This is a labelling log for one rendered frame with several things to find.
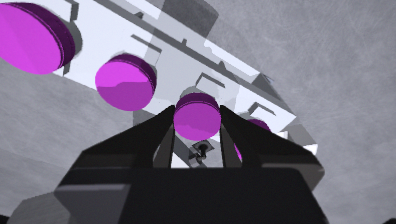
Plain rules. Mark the white button housing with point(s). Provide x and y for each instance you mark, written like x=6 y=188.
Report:
x=184 y=157

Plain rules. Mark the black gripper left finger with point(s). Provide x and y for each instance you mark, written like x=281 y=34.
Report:
x=135 y=146

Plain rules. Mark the white tray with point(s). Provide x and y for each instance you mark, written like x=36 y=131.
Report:
x=298 y=134

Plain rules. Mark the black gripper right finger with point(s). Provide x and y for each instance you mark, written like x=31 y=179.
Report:
x=262 y=148

